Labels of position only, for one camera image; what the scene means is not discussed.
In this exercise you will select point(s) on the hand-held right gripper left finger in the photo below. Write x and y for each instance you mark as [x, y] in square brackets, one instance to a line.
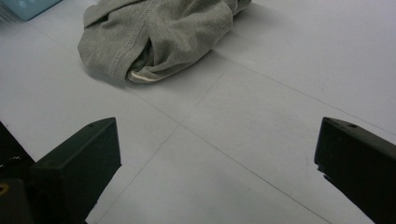
[74, 174]

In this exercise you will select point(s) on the light blue plastic basket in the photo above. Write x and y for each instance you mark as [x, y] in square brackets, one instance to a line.
[28, 7]

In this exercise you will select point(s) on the grey garment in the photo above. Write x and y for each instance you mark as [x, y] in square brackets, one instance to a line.
[168, 34]

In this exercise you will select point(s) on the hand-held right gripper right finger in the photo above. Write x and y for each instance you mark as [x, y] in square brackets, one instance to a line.
[361, 168]

